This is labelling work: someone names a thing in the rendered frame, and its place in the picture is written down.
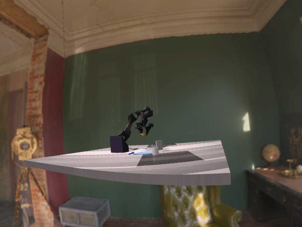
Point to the white dish rack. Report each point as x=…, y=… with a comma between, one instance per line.
x=159, y=144

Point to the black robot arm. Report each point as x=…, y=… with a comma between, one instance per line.
x=145, y=113

